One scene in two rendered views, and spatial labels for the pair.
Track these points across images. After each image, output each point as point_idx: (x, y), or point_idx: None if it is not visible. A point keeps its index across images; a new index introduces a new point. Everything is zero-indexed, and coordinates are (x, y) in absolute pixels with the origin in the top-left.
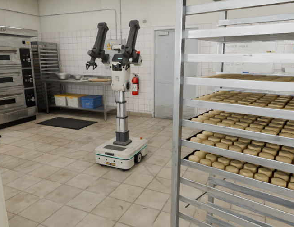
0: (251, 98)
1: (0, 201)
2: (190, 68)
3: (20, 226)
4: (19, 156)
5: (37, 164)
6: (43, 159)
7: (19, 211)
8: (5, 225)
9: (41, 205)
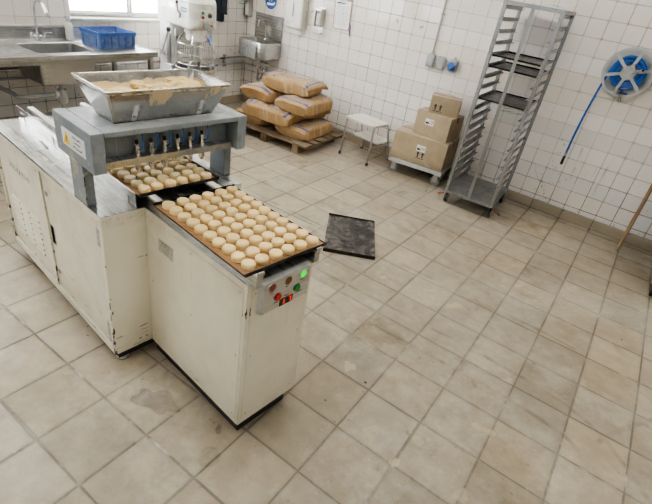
0: None
1: (236, 363)
2: None
3: (298, 438)
4: (583, 390)
5: (552, 434)
6: (586, 445)
7: (345, 429)
8: (235, 398)
9: (362, 465)
